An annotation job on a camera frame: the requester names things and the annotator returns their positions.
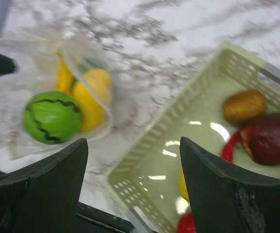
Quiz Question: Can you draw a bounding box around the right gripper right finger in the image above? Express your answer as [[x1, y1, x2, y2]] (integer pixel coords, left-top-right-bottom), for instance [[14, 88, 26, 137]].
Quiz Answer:
[[180, 137, 280, 233]]

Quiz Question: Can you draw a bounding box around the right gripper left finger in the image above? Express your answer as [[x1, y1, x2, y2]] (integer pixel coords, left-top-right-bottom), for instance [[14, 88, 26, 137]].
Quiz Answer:
[[0, 138, 88, 233]]

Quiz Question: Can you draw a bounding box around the red chili pepper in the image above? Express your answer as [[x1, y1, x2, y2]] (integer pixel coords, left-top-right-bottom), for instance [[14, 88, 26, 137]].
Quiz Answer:
[[221, 130, 240, 163]]

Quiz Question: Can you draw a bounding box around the clear zip top bag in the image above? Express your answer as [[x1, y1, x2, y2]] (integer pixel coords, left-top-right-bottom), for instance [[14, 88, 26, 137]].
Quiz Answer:
[[0, 35, 118, 159]]

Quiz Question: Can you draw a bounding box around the yellow banana bunch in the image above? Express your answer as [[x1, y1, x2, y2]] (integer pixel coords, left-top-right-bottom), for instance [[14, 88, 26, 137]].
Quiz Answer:
[[55, 50, 73, 96]]

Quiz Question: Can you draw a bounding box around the green watermelon toy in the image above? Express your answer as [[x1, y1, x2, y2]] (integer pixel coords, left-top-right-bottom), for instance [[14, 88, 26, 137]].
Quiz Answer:
[[23, 91, 82, 145]]

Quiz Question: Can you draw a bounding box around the yellow lemon toy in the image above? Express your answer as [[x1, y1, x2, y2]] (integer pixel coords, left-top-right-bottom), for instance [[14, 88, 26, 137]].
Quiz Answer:
[[72, 69, 112, 133]]

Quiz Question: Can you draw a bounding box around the green bell pepper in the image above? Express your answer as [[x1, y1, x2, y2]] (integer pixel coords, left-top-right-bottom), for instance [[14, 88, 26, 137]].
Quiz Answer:
[[79, 58, 108, 73]]

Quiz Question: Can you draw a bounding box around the yellow green mango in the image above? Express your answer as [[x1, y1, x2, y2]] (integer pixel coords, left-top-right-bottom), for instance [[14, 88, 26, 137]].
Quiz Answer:
[[180, 172, 190, 202]]

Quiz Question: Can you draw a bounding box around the red apple toy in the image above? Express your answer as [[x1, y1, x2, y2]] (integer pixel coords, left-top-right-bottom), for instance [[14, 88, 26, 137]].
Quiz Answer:
[[176, 212, 197, 233]]

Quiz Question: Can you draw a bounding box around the dark red mango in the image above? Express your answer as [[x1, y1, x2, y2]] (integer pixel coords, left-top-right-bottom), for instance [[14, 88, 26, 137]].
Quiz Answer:
[[239, 113, 280, 166]]

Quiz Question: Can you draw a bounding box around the pale green plastic basket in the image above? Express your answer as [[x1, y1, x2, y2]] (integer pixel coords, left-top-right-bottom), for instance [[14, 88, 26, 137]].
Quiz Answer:
[[105, 45, 280, 233]]

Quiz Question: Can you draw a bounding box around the brown pear toy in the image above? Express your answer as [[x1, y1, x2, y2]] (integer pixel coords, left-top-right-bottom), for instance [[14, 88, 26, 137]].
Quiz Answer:
[[222, 90, 267, 125]]

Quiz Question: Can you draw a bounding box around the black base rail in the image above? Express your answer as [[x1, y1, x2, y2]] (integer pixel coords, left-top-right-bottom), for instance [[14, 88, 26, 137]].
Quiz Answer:
[[0, 165, 135, 233]]

